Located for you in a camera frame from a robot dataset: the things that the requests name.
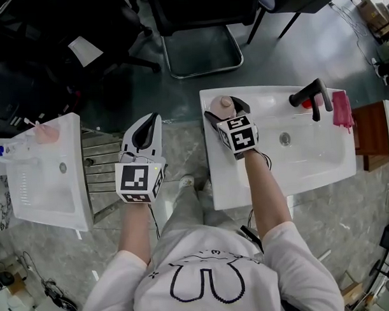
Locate person's left forearm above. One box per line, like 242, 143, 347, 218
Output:
114, 199, 155, 268

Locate brown wooden cabinet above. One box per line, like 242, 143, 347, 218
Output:
351, 100, 389, 173

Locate black faucet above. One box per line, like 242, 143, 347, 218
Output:
287, 76, 335, 124

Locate pink cloth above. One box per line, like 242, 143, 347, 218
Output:
331, 89, 357, 136

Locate red cup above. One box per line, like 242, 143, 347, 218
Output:
301, 97, 325, 110

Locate clear plastic bag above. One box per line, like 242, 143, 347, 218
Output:
0, 134, 40, 166

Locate person's right forearm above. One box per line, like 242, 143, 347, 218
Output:
243, 147, 296, 243

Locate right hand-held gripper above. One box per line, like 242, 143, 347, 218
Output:
203, 94, 260, 162

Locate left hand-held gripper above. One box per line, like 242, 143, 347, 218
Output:
112, 113, 169, 206

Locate person's white shoe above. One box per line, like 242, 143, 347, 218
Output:
178, 173, 196, 189

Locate white sink counter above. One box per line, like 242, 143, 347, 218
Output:
199, 82, 358, 212

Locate white toothbrush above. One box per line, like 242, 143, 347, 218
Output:
22, 116, 42, 129

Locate person's white printed shirt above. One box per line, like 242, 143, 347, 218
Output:
74, 217, 346, 311

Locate person's grey trousers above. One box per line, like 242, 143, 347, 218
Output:
156, 180, 249, 249

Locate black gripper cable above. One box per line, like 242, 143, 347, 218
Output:
257, 150, 273, 173
147, 203, 162, 240

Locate black chair with metal base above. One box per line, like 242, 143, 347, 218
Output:
146, 0, 264, 80

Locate cardboard box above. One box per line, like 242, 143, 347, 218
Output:
355, 0, 389, 39

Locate white paper sheet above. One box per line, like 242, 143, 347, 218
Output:
66, 34, 105, 69

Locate metal slatted rack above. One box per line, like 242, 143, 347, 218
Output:
80, 124, 129, 225

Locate pink cup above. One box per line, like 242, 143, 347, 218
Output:
33, 120, 61, 146

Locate black office chair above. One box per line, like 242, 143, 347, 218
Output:
0, 0, 163, 105

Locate pale pink bottle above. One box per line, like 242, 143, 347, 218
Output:
209, 95, 238, 120

